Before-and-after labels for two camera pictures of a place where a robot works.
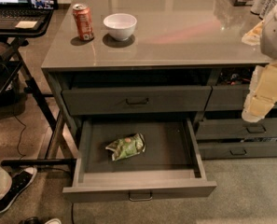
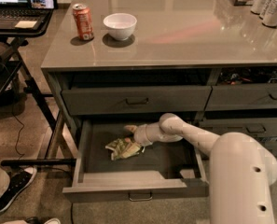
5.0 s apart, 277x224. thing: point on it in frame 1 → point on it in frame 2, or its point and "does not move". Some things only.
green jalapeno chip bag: (127, 147) does not move
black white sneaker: (19, 182) does not move
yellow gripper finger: (256, 107) → (128, 139)
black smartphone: (43, 1) does not move
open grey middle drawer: (135, 160) does not move
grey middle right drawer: (216, 129) does not move
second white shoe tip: (54, 221) does not move
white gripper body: (275, 35) → (141, 134)
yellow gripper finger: (253, 36) → (131, 128)
